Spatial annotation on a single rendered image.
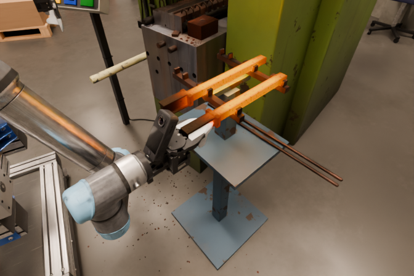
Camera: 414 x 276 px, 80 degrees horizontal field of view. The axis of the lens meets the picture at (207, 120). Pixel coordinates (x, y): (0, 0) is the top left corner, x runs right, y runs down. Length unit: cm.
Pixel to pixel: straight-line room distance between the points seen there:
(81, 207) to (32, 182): 121
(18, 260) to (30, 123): 99
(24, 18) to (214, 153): 349
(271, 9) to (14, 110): 89
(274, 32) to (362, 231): 121
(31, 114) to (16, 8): 350
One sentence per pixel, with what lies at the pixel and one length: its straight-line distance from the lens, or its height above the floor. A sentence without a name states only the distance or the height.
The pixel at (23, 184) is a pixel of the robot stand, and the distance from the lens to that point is 175.
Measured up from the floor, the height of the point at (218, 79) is 97.
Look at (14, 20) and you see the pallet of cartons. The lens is 410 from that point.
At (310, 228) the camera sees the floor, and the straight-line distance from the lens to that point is 164.
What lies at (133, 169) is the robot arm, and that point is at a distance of 54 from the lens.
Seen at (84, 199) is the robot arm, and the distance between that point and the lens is 53.
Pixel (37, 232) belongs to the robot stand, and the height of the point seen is 21.
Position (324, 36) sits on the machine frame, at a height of 85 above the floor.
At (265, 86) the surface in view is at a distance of 77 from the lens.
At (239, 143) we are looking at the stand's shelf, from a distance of 96.
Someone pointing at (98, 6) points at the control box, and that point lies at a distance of 150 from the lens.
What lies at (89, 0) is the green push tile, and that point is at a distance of 152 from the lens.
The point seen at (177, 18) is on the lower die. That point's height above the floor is 98.
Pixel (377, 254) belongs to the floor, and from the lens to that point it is 173.
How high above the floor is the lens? 139
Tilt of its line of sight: 42 degrees down
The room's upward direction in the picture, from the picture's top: straight up
